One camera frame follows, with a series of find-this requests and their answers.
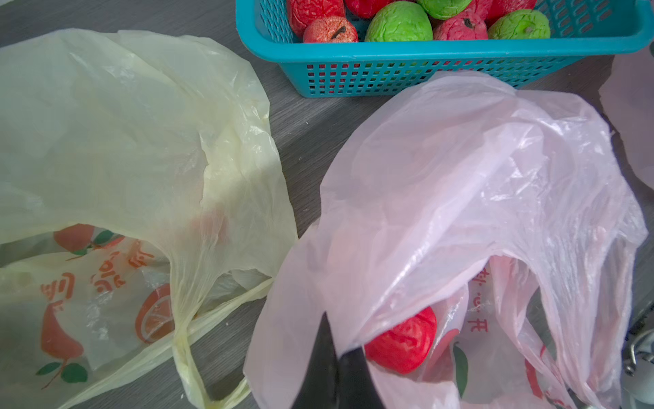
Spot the red crinkled rear-bag apple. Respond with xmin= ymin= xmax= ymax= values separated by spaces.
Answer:
xmin=364 ymin=307 xmax=438 ymax=375

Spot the smooth red apple with stem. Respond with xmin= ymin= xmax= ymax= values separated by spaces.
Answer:
xmin=302 ymin=16 xmax=359 ymax=44

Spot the pink plastic bag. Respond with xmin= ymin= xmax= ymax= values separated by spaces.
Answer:
xmin=245 ymin=72 xmax=648 ymax=408
xmin=599 ymin=45 xmax=653 ymax=187

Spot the pink plastic bag front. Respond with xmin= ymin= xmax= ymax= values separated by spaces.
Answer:
xmin=599 ymin=45 xmax=653 ymax=187

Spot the teal perforated plastic basket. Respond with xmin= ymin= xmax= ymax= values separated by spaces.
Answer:
xmin=236 ymin=1 xmax=653 ymax=98

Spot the green apple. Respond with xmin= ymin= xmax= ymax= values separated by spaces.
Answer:
xmin=488 ymin=10 xmax=551 ymax=40
xmin=417 ymin=0 xmax=472 ymax=20
xmin=365 ymin=1 xmax=433 ymax=43

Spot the yellow plastic bag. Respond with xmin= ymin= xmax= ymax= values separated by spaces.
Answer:
xmin=1 ymin=29 xmax=297 ymax=408

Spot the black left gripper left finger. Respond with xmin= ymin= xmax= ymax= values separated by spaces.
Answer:
xmin=291 ymin=313 xmax=338 ymax=409

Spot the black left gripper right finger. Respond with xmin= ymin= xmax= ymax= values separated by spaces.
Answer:
xmin=338 ymin=348 xmax=385 ymax=409

